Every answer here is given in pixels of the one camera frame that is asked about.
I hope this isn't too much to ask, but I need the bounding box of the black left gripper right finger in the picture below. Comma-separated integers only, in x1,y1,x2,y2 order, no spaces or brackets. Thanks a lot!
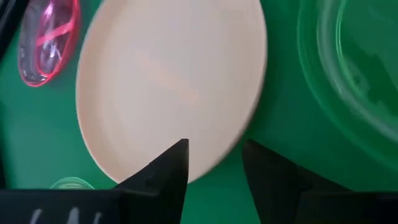
242,139,352,224

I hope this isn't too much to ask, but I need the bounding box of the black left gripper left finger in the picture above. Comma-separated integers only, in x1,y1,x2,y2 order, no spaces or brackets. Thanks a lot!
113,138,190,224

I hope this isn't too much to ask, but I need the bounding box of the small green transparent plate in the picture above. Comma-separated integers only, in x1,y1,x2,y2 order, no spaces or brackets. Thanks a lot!
49,176,96,190

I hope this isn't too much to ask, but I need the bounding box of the beige plastic plate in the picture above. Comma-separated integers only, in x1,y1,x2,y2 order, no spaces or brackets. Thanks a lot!
75,0,268,185

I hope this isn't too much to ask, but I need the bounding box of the large green transparent plate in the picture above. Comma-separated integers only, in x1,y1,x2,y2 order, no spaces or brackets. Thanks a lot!
297,0,398,170

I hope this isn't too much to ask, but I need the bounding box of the small pink transparent plate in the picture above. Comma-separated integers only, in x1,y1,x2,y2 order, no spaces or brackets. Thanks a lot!
17,0,82,88

